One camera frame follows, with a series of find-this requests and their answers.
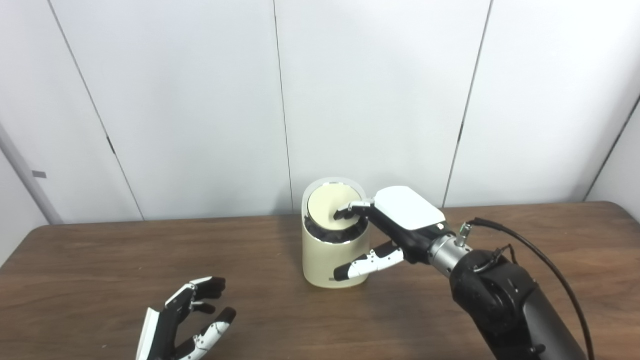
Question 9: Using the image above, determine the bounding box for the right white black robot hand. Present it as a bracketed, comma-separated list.
[333, 186, 453, 282]

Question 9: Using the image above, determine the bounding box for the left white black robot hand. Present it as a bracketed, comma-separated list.
[136, 276, 237, 360]

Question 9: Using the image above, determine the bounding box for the round cream bin lid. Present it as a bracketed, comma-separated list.
[307, 184, 363, 231]

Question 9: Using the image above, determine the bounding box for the cream-colored desktop bin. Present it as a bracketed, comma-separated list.
[301, 176, 371, 289]

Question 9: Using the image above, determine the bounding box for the black bin liner bag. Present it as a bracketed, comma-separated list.
[304, 215, 370, 244]

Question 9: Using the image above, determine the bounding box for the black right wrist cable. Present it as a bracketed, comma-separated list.
[457, 217, 596, 360]

